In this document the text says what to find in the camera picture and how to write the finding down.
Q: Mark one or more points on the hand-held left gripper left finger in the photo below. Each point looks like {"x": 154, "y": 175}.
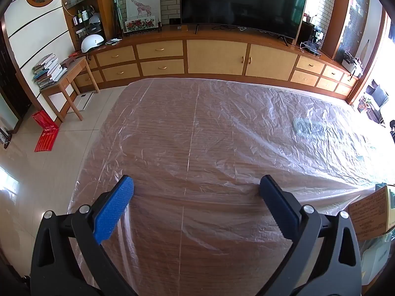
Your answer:
{"x": 114, "y": 209}

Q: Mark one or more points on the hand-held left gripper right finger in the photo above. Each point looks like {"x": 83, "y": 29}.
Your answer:
{"x": 279, "y": 206}

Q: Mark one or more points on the printed yellow brown box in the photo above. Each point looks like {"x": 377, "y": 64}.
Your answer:
{"x": 370, "y": 212}

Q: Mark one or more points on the red bag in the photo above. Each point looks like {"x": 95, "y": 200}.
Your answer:
{"x": 46, "y": 132}

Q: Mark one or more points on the white floor scale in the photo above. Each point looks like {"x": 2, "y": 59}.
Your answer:
{"x": 80, "y": 101}

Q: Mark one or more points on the small wooden desk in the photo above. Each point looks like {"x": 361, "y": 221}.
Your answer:
{"x": 66, "y": 77}

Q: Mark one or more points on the black chair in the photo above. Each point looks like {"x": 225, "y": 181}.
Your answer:
{"x": 378, "y": 94}

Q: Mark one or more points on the stack of books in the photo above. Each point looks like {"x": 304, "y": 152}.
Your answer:
{"x": 47, "y": 71}

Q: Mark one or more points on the white printer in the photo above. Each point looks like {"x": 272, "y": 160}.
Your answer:
{"x": 351, "y": 63}

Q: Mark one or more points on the dark wooden door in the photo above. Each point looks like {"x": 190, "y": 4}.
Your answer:
{"x": 12, "y": 83}

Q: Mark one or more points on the long wooden drawer cabinet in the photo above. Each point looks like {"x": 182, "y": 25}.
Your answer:
{"x": 216, "y": 57}

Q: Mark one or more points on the white helmet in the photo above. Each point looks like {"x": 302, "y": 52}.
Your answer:
{"x": 92, "y": 42}

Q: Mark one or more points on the black coffee machine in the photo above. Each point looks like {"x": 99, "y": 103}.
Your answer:
{"x": 316, "y": 37}

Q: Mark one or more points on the red flower painting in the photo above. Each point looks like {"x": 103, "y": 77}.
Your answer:
{"x": 140, "y": 24}

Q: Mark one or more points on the grey helmet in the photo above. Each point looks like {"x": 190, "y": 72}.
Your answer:
{"x": 94, "y": 21}

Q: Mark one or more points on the group of small bottles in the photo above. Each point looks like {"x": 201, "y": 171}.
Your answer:
{"x": 80, "y": 15}

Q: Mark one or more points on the small black box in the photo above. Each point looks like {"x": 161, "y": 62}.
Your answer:
{"x": 174, "y": 21}

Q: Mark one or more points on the black pegboard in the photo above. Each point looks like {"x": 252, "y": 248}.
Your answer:
{"x": 355, "y": 21}

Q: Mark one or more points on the giraffe painting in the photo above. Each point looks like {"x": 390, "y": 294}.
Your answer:
{"x": 143, "y": 4}

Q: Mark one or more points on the large black television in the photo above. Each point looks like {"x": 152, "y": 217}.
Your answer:
{"x": 240, "y": 3}

